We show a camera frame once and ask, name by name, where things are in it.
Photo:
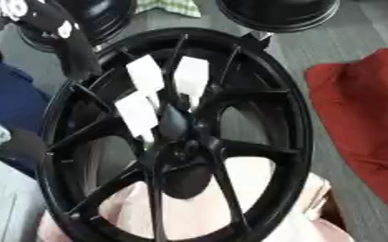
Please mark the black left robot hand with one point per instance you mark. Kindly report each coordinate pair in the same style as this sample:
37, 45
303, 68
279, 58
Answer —
73, 47

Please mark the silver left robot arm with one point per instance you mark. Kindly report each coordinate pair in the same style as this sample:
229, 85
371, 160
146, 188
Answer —
1, 7

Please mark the black round wheel rim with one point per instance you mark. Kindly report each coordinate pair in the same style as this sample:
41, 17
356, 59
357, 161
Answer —
112, 17
280, 14

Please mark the white pin with flat head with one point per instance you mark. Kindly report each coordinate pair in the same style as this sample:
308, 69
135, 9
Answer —
136, 113
192, 75
145, 74

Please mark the black spoked wheel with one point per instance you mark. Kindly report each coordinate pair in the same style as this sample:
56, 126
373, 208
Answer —
261, 94

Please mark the green and white checked cloth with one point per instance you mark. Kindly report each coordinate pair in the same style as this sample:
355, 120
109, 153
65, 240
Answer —
172, 7

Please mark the pale pink cloth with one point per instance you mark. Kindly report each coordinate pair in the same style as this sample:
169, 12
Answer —
252, 182

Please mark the red cloth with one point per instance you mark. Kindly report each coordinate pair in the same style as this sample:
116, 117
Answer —
365, 119

